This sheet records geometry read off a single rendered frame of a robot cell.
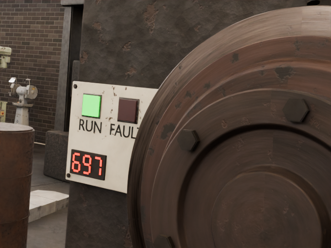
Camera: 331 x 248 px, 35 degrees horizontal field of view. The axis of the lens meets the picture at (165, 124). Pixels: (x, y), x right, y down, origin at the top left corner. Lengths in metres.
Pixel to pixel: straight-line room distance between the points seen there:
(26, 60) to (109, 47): 8.94
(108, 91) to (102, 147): 0.10
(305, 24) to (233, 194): 0.21
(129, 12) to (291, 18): 0.38
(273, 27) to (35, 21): 9.23
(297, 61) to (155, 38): 0.35
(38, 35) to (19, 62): 0.65
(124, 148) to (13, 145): 2.52
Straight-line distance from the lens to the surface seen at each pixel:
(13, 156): 3.39
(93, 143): 0.93
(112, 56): 0.93
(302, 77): 0.57
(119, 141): 0.89
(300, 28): 0.61
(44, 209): 4.79
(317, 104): 0.51
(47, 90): 9.46
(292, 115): 0.51
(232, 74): 0.62
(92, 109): 0.92
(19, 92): 9.37
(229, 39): 0.64
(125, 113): 0.88
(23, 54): 9.93
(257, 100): 0.53
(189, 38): 0.85
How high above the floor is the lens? 1.25
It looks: 4 degrees down
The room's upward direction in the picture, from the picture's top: 5 degrees clockwise
